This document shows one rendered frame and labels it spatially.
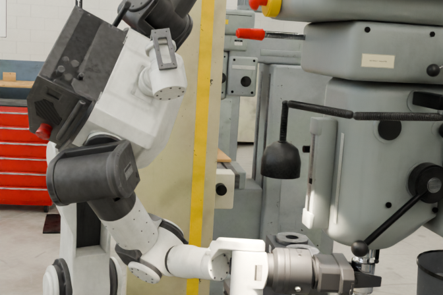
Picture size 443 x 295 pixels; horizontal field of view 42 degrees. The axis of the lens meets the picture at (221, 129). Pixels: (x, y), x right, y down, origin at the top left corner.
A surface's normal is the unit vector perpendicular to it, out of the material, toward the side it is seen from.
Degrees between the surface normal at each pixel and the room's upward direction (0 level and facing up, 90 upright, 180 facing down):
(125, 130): 95
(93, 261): 95
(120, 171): 77
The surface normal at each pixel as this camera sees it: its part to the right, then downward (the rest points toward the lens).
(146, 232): 0.87, 0.18
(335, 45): -0.97, -0.03
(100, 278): 0.52, 0.00
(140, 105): 0.48, -0.39
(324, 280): 0.03, 0.15
